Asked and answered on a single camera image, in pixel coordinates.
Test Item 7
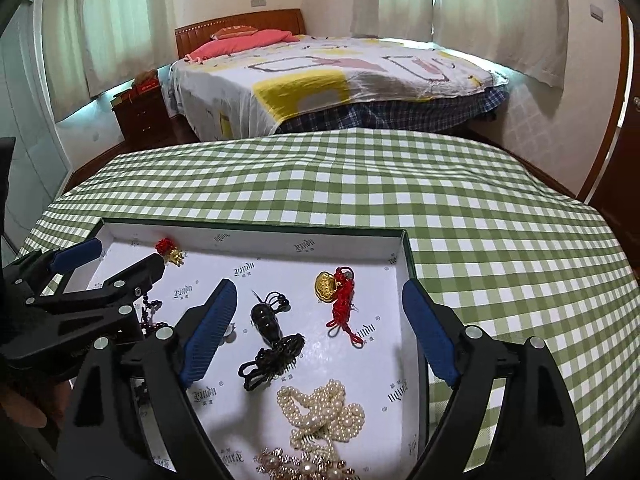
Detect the blue plaid bed skirt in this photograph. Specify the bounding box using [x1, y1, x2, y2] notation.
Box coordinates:
[275, 87, 511, 135]

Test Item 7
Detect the red flower gold charm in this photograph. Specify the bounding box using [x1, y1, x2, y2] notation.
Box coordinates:
[155, 237, 187, 267]

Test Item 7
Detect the gold lock with red cord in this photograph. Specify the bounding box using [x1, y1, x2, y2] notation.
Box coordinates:
[315, 266, 368, 348]

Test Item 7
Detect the orange patterned pillow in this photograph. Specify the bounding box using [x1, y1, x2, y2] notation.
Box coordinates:
[210, 24, 261, 41]

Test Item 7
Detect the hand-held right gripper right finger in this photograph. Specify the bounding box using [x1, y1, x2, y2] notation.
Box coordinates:
[401, 279, 586, 480]

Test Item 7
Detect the wooden door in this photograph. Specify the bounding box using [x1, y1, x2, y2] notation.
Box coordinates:
[575, 2, 640, 241]

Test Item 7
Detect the dark green jewelry box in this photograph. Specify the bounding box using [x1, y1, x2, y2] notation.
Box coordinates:
[37, 217, 431, 480]

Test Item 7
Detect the frosted glass wardrobe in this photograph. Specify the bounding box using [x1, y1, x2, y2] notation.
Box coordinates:
[0, 0, 71, 256]

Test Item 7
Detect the red box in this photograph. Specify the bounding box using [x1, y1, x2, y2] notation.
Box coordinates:
[132, 72, 161, 96]

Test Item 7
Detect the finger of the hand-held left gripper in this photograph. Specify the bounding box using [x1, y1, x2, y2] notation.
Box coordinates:
[2, 237, 104, 306]
[30, 252, 167, 361]

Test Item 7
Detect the rose gold bead necklace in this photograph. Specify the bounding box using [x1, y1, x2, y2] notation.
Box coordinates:
[252, 447, 358, 480]

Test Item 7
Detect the wooden headboard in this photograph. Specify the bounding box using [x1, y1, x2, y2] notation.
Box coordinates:
[174, 8, 307, 61]

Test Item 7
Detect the green checked tablecloth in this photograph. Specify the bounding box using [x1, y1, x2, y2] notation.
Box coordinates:
[20, 127, 640, 480]

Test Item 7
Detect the pink pillow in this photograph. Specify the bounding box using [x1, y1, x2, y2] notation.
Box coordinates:
[184, 29, 301, 63]

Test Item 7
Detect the wooden nightstand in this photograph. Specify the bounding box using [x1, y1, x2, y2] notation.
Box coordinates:
[111, 87, 176, 151]

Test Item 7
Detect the black pendant with cord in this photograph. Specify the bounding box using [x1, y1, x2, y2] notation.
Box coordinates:
[239, 289, 307, 392]

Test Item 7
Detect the white sheer curtain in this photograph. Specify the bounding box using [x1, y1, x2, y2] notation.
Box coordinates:
[42, 0, 176, 121]
[350, 0, 571, 91]

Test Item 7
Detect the person's left hand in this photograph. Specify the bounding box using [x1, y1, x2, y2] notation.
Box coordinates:
[0, 385, 71, 428]

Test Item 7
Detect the white pearl necklace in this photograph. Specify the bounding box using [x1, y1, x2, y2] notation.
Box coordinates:
[276, 379, 367, 461]

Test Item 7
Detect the dark red bead bracelet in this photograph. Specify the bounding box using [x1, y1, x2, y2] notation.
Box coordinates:
[130, 296, 173, 411]

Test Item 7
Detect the printed bedsheet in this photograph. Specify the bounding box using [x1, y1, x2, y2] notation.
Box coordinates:
[167, 35, 511, 141]

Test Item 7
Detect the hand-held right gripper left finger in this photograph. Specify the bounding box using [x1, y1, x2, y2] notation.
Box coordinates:
[55, 279, 238, 480]

